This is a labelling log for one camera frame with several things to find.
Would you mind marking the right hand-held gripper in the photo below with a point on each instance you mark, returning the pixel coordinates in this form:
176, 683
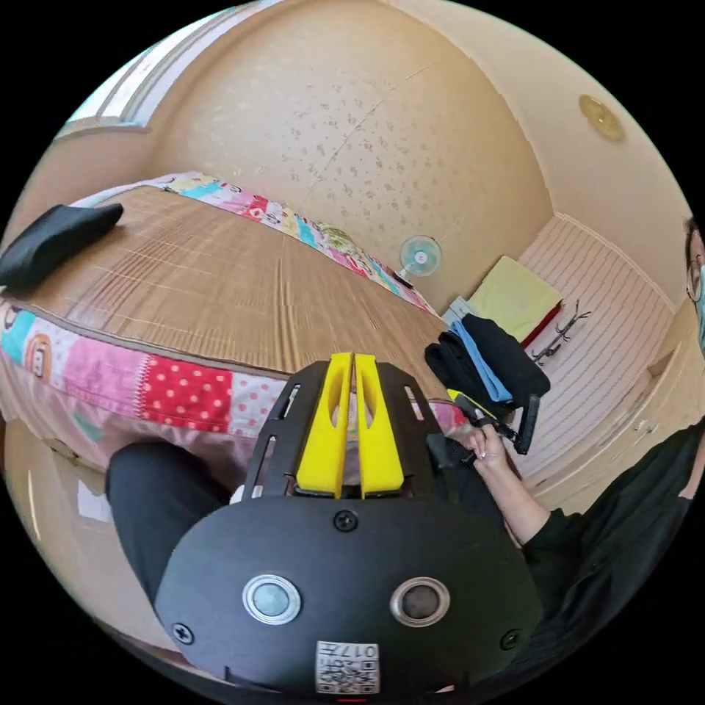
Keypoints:
447, 450

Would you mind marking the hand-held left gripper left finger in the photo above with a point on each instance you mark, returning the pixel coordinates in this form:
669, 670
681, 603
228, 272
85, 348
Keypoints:
324, 435

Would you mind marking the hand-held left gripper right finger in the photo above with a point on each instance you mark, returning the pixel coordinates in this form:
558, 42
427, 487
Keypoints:
379, 435

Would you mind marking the person's right forearm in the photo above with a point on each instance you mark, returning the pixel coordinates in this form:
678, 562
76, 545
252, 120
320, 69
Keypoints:
520, 504

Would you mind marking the person's right hand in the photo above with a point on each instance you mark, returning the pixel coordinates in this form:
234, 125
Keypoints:
491, 451

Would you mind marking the pile of clothes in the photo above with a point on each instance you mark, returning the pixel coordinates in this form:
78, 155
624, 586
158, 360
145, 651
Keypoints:
495, 347

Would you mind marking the yellow folded blanket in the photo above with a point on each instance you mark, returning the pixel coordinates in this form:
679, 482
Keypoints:
515, 297

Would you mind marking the dark coat hook rack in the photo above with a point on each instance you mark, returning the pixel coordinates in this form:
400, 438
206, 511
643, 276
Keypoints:
556, 336

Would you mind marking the light green fan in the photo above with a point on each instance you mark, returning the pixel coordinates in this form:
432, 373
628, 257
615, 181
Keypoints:
419, 256

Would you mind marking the bed with woven mat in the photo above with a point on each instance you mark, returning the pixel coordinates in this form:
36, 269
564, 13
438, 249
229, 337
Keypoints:
220, 275

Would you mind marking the person's body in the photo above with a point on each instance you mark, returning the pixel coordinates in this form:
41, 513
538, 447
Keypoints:
606, 551

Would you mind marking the round ceiling lamp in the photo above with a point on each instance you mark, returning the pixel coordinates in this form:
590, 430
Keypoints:
600, 117

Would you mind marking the black garment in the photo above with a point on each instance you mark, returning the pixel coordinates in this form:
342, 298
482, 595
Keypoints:
55, 242

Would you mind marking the window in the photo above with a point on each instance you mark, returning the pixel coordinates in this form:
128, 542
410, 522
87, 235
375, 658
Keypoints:
132, 82

